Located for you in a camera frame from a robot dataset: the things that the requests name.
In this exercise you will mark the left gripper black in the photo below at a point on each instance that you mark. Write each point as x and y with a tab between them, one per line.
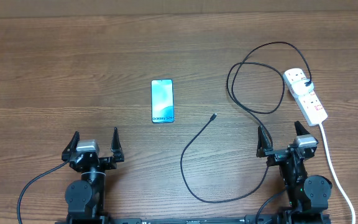
115	150

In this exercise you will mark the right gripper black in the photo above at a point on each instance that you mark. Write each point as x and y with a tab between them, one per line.
275	155

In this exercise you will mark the blue Samsung smartphone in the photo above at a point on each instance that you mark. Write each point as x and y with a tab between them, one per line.
162	101

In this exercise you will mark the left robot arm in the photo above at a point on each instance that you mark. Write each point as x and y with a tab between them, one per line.
85	197

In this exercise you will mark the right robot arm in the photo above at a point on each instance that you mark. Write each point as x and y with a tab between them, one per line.
308	195

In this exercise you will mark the white charger plug adapter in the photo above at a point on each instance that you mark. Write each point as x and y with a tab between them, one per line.
301	87

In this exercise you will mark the white power strip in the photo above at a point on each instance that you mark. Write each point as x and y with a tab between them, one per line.
309	104

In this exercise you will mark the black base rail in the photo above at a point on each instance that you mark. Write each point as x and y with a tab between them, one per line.
248	219

